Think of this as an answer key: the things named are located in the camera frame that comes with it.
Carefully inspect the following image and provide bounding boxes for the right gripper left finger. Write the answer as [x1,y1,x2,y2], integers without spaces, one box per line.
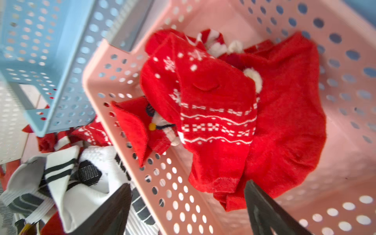
[71,184,132,235]

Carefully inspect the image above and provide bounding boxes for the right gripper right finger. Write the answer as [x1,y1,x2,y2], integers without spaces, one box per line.
[244,180,311,235]

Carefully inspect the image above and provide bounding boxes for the red fleece sock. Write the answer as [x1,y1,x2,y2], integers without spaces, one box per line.
[213,32,327,212]

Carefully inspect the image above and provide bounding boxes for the red snowflake sock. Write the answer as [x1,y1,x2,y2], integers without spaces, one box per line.
[140,30,260,193]

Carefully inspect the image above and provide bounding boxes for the red white striped sock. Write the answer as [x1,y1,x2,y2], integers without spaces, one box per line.
[196,29,244,58]

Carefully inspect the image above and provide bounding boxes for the white plastic basket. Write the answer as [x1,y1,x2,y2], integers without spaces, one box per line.
[1,81,28,164]

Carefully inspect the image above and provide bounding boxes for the blue plastic basket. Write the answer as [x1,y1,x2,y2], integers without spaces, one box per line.
[1,1,151,137]

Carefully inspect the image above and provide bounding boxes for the white sock black pattern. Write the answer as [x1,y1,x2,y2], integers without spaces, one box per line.
[60,146,159,235]

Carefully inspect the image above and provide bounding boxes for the white sock black stripes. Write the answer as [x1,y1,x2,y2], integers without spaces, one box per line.
[44,146,80,209]

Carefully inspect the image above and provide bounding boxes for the white grey sport sock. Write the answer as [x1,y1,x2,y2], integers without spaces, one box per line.
[1,156,54,224]

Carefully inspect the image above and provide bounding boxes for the red santa striped sock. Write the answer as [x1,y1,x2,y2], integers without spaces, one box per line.
[22,116,112,153]

